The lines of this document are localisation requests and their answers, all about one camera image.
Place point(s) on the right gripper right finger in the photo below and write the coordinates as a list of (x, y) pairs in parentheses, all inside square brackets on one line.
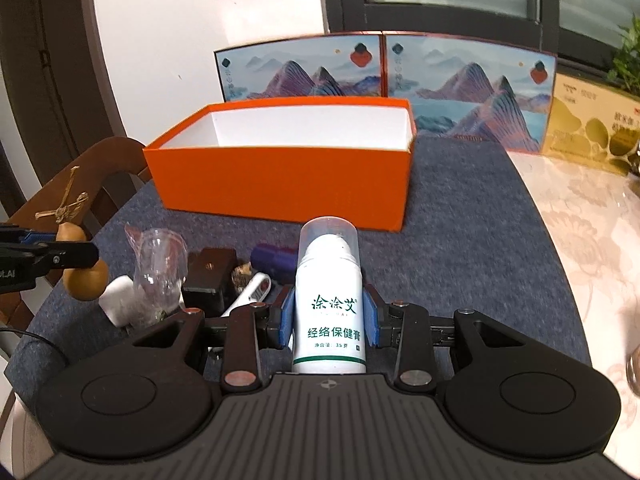
[(413, 332)]

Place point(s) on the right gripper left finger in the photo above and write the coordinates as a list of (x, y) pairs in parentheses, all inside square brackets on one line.
[(246, 331)]

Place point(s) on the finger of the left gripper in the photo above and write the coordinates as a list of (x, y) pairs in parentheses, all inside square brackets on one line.
[(54, 255), (10, 234)]

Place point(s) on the white phone stand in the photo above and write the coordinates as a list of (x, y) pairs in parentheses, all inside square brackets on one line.
[(256, 290)]

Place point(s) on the brown gourd ornament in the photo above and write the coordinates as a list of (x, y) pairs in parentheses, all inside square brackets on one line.
[(82, 284)]

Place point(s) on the white cream bottle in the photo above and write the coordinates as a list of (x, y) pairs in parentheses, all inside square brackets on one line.
[(328, 317)]

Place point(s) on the clear plastic cup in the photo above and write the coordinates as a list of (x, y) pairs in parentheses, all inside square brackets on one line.
[(162, 263)]

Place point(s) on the small cat figurine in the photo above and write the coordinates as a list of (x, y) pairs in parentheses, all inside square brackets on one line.
[(241, 276)]

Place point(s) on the black square block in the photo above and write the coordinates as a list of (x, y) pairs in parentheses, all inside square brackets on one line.
[(208, 285)]

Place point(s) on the dark blue cylinder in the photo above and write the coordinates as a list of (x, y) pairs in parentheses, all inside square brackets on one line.
[(280, 263)]

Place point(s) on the brown wooden chair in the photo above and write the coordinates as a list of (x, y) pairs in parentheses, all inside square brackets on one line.
[(75, 192)]

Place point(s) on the white usb charger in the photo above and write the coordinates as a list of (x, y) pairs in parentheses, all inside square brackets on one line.
[(117, 299)]

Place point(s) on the orange cardboard box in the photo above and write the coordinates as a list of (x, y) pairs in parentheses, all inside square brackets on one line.
[(290, 159)]

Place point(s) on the right mountain picture box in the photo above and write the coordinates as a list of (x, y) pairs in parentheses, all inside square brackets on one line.
[(472, 90)]

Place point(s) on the mountain picture box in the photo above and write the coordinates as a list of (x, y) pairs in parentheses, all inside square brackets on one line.
[(331, 65), (472, 90)]

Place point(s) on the left mountain picture box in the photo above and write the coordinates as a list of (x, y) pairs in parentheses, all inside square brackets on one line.
[(331, 65)]

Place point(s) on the gold gift box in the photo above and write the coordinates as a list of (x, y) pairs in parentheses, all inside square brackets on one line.
[(592, 125)]

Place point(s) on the green plant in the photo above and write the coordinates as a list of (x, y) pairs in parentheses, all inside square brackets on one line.
[(625, 67)]

